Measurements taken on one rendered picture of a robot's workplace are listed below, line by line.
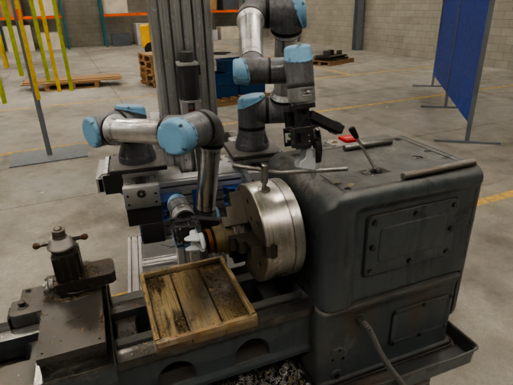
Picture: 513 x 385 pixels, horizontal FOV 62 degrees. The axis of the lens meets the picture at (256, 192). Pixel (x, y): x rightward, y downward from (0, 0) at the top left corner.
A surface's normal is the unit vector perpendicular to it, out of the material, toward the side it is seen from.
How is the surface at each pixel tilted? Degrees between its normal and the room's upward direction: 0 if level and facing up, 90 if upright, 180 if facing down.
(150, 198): 90
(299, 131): 77
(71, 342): 0
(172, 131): 89
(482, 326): 0
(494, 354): 0
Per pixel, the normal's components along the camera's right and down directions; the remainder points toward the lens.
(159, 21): 0.27, 0.39
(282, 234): 0.33, 0.00
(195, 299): -0.03, -0.91
